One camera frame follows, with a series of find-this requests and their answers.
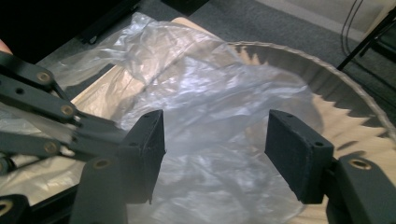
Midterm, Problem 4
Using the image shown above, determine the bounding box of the translucent ribbed trash bin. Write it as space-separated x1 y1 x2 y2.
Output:
227 40 396 224

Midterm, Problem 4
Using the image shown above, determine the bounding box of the clear plastic bag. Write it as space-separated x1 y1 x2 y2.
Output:
0 11 325 224

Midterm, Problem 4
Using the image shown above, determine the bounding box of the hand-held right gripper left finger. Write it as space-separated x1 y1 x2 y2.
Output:
118 108 166 205

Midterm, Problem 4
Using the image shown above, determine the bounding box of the black folding chair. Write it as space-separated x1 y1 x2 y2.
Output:
335 6 396 73

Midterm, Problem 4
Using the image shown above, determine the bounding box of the black wall cable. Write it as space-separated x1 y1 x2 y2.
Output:
340 0 365 42

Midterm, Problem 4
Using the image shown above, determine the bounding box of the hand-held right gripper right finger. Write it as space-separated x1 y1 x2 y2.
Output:
264 109 335 205

